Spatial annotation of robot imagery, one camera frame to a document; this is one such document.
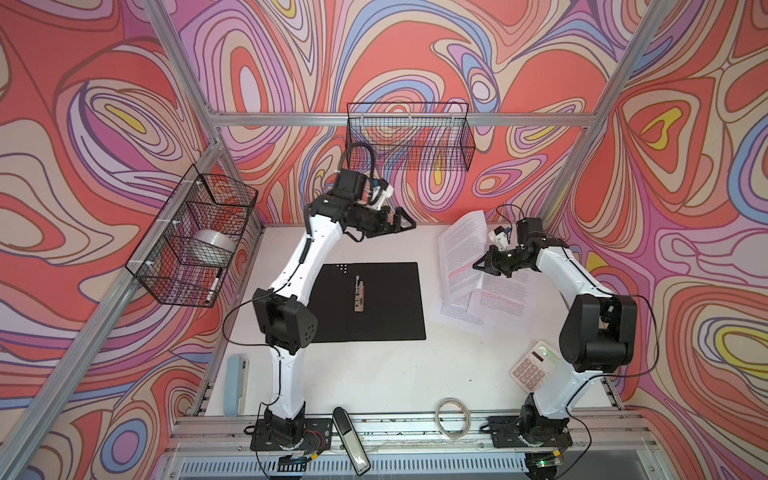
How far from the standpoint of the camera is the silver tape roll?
70cm

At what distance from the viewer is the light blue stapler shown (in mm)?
765

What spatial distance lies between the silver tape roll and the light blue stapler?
1.05 ft

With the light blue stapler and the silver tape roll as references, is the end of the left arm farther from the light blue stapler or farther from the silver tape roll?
the light blue stapler
